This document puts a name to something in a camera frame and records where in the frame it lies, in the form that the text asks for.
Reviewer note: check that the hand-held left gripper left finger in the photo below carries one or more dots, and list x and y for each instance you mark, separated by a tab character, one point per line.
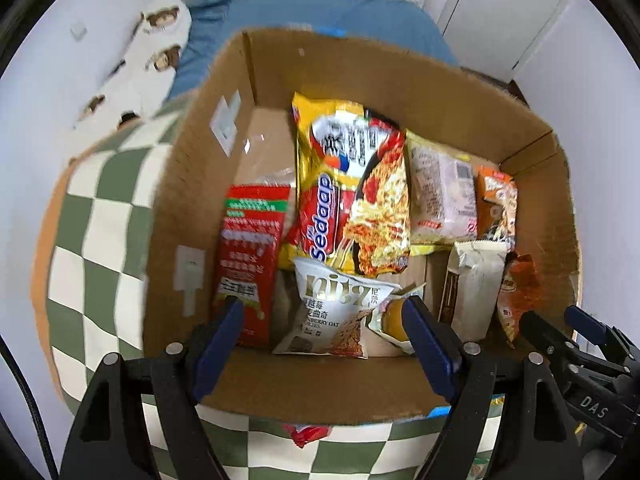
220	340

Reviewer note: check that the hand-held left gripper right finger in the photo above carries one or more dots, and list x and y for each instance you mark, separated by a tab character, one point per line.
427	345

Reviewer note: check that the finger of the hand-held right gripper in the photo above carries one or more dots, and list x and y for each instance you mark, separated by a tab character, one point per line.
597	337
550	340

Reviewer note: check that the braised egg packet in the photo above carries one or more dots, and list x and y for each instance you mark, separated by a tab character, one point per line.
392	317

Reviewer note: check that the orange snack packet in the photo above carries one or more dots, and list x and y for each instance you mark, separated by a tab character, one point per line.
517	285

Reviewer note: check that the white wafer bar packet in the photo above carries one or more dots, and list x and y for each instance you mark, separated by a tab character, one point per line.
472	285

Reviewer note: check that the red ketchup packet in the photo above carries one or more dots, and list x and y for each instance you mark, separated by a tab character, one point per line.
250	250

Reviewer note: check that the silver cookie packet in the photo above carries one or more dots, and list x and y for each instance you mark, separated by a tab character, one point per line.
330	310

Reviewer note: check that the panda print snack packet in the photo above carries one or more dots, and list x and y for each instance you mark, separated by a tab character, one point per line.
497	200

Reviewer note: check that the clear pink snack packet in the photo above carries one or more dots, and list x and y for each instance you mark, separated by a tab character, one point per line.
442	190

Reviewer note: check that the yellow instant noodle packet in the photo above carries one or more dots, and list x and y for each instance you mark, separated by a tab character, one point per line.
350	185

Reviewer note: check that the cardboard box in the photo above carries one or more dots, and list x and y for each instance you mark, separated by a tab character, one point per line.
350	75

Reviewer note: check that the red triangular snack packet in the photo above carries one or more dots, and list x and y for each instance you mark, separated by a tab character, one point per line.
307	434

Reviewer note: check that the green white checkered mat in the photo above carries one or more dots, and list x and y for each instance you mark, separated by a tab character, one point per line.
100	260

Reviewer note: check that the bear print pillow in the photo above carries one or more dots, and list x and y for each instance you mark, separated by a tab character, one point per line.
145	65

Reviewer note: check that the white door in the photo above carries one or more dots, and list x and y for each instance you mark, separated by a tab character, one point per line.
500	15

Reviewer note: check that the blue bed sheet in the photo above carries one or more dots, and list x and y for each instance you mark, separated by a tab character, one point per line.
300	15

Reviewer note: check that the white wall outlet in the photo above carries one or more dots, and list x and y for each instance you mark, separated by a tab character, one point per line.
78	31

